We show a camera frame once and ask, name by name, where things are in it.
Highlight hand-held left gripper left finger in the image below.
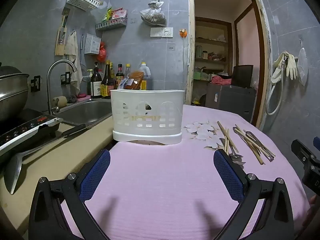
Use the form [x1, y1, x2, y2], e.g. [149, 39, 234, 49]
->
[28, 149, 112, 240]

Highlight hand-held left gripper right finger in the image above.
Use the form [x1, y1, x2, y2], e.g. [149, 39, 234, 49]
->
[212, 149, 295, 240]

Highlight metal loop handle utensil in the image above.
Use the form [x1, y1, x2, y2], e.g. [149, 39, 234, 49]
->
[243, 130, 275, 161]

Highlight white plastic utensil basket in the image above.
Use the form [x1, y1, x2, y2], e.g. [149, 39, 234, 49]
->
[110, 89, 185, 146]

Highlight person's right hand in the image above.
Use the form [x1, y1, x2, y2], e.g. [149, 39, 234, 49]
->
[303, 195, 320, 228]

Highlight stainless steel sink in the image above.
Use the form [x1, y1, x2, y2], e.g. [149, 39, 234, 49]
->
[54, 99, 113, 127]

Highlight pink flower print tablecloth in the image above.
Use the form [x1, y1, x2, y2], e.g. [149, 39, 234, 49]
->
[60, 104, 312, 240]

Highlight hanging clear plastic bag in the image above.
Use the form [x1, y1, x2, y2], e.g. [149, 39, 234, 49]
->
[297, 39, 308, 86]

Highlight cream rubber gloves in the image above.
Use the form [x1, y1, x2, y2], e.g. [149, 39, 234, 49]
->
[272, 51, 298, 83]

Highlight beige loofah sponge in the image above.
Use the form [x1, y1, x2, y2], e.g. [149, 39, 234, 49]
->
[54, 96, 68, 107]

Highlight black induction cooker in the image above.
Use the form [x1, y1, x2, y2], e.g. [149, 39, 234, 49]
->
[0, 109, 63, 155]

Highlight dark bottle with pump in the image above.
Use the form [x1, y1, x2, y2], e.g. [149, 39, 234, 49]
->
[90, 62, 102, 98]

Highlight large dark soy sauce bottle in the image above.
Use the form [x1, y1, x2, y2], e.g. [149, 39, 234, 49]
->
[101, 60, 115, 98]

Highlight red pink cloth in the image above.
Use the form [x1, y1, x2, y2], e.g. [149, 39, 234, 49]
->
[211, 74, 233, 85]

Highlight black chair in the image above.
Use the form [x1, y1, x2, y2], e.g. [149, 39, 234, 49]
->
[231, 64, 254, 88]

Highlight white blue food packet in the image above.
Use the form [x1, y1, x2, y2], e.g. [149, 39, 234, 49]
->
[117, 79, 134, 90]

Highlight orange brown food bag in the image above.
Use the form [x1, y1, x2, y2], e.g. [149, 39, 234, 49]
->
[125, 71, 144, 90]

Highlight dark bottle red cap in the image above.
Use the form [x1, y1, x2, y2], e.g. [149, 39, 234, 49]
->
[115, 64, 125, 85]

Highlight curved steel faucet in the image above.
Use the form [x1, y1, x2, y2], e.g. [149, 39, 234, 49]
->
[47, 59, 78, 115]

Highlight plastic jug yellow cap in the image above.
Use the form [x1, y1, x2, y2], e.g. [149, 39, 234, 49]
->
[139, 62, 151, 90]

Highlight steel wok with lid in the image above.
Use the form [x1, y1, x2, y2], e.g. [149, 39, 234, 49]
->
[0, 64, 30, 123]

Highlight red plastic bag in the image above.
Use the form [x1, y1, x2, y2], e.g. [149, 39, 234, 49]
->
[97, 42, 107, 63]

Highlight hanging beige towel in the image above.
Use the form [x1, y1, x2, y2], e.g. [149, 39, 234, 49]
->
[64, 30, 82, 93]

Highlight hanging wooden cutting board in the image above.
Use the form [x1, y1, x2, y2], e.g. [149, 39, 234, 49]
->
[55, 7, 70, 56]

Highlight wooden storage shelf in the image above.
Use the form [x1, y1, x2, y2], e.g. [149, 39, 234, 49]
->
[194, 17, 233, 80]

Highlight green snack packet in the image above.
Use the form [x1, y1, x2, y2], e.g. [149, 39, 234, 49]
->
[102, 7, 113, 22]

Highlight red snack packet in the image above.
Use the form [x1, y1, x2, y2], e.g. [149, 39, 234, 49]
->
[111, 9, 127, 20]

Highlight hanging clear bag dried goods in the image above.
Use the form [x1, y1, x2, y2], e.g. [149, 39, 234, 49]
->
[140, 0, 167, 27]

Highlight metal spatula black handle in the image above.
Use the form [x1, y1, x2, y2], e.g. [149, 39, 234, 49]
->
[4, 124, 87, 195]

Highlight white hose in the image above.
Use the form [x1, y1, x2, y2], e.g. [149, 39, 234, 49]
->
[266, 55, 285, 116]

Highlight wooden door frame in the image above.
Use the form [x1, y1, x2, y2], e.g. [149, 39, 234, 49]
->
[187, 0, 272, 130]

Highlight white wall caddy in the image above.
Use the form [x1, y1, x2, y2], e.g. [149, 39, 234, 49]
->
[84, 33, 102, 55]

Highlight grey wall shelf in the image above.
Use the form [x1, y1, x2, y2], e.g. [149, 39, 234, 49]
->
[96, 17, 128, 31]

